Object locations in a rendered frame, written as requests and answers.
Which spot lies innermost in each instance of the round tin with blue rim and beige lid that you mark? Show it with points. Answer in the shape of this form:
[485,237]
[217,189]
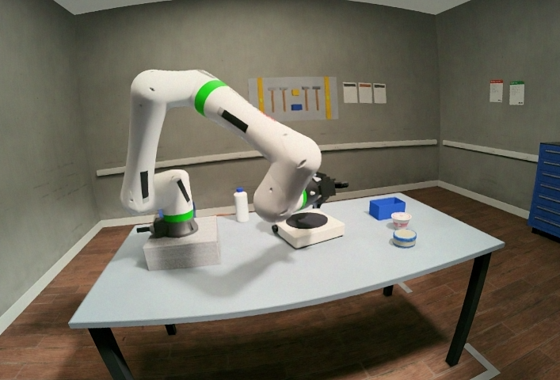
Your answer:
[404,239]

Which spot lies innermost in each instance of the blue open tray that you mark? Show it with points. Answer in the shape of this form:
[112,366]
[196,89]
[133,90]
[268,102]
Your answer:
[382,209]

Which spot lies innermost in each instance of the grey frying pan with black handle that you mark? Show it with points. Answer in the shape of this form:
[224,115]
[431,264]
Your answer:
[343,184]

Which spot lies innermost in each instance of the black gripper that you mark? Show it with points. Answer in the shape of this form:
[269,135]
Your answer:
[319,200]

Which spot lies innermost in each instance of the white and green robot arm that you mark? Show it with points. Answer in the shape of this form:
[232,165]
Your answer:
[294,158]

